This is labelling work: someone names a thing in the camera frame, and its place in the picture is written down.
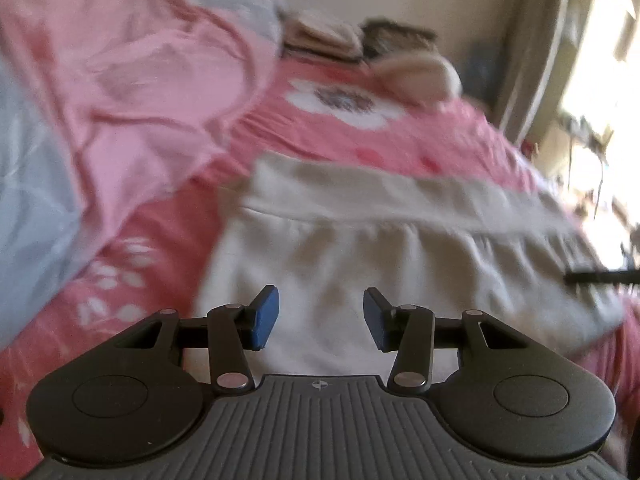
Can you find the stack of dark folded clothes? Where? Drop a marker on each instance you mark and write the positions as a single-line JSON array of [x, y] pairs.
[[400, 35]]

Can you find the folding table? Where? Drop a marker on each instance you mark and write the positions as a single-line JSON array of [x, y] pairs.
[[590, 150]]

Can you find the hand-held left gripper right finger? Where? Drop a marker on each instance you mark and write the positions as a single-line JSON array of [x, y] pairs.
[[375, 317]]

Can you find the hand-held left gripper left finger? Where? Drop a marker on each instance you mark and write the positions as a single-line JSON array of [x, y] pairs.
[[265, 317]]

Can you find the beige jacket with black trim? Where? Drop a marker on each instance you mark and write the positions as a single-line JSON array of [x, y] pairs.
[[375, 240]]

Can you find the pink grey floral duvet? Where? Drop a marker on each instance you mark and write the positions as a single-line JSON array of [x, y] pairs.
[[100, 110]]

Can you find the grey curtain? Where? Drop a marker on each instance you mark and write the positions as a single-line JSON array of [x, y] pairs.
[[535, 50]]

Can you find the checked folded cloth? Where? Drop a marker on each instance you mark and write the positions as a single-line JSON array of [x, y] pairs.
[[325, 32]]

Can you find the white fleece folded blanket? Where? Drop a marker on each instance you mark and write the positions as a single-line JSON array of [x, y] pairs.
[[420, 77]]

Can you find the pink floral bed blanket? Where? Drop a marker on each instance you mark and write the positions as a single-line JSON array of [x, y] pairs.
[[400, 135]]

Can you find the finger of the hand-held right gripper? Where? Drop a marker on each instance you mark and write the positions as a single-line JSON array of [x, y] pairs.
[[600, 278]]

